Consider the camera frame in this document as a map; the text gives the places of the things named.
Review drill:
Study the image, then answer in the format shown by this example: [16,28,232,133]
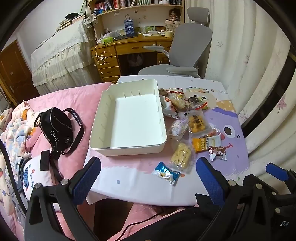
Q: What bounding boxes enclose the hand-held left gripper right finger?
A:
[195,157,278,241]

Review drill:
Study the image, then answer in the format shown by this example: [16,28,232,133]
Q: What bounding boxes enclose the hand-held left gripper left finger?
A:
[24,157,102,241]

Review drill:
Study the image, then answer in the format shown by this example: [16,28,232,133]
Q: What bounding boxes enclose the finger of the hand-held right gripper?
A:
[265,163,296,193]

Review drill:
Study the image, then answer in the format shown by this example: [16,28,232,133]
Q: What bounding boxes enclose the brown white candy packet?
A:
[209,146,227,162]

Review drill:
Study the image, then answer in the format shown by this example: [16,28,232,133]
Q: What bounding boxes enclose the clear puffed rice cake packet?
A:
[170,142,193,172]

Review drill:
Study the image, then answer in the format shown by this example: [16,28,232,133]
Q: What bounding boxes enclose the orange oat bar packet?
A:
[192,136,222,153]

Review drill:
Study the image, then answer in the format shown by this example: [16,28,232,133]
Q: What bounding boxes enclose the blue snack packet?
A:
[151,161,181,186]

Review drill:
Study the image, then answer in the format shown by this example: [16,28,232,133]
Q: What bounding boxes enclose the yellow biscuit packet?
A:
[186,111,210,135]

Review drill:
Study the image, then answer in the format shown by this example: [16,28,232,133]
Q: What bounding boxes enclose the clear white sweets packet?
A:
[169,118,189,141]

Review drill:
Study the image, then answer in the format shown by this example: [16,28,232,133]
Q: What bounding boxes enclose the white storage box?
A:
[89,79,167,156]

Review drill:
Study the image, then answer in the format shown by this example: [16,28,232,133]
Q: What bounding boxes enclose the white red printed snack bag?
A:
[161,96,185,120]

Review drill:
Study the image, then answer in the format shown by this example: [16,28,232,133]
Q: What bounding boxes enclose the clear packet with dark snack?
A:
[185,91,208,110]

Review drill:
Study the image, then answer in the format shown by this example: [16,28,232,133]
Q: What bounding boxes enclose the clear packet with beige bread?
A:
[170,93,186,110]

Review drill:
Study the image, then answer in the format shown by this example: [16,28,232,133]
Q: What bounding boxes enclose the black shoulder bag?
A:
[33,107,85,160]

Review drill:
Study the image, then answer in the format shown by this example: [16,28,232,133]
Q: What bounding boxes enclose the black phone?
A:
[39,150,51,171]

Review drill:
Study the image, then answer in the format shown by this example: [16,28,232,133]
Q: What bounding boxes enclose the person's black clothing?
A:
[148,206,232,241]

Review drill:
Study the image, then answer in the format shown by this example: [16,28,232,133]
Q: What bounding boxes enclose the white printed cushion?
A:
[18,156,59,200]

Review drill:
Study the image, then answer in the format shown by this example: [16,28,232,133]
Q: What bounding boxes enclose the floral fleece blanket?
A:
[0,101,37,216]

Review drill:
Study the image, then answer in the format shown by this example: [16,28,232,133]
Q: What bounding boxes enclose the white lace cover cloth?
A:
[31,20,97,95]

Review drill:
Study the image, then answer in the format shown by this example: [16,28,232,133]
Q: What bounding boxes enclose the white floral curtain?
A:
[203,0,296,186]

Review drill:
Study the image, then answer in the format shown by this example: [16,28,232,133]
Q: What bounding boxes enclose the dark cloth bundle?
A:
[128,54,142,66]

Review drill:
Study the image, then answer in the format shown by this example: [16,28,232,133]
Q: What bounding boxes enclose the brown wooden door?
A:
[0,39,34,107]

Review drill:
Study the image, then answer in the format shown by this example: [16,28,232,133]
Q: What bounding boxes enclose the grey office chair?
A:
[137,7,213,78]

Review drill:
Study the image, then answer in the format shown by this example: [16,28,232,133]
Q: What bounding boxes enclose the wooden desk with drawers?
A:
[91,35,178,82]

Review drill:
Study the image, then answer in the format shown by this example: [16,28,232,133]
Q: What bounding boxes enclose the stack of books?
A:
[55,14,86,32]

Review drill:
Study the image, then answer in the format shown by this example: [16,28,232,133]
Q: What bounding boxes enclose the blue paper bag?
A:
[124,14,135,35]

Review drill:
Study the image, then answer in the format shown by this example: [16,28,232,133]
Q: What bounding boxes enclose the floral tote bag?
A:
[83,13,97,29]

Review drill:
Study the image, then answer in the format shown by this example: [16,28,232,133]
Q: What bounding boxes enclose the doll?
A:
[169,9,181,24]

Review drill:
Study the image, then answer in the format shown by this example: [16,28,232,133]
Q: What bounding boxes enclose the wooden bookshelf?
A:
[87,0,185,32]

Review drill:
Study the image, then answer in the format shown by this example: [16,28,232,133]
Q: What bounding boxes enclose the row of books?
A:
[94,0,183,11]

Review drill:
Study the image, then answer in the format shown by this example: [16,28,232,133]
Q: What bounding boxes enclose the black cable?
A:
[116,214,162,241]

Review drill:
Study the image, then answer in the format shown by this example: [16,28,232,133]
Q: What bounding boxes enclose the black strap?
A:
[0,139,27,210]

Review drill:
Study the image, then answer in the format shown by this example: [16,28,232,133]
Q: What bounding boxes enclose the white charging cable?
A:
[91,35,109,66]

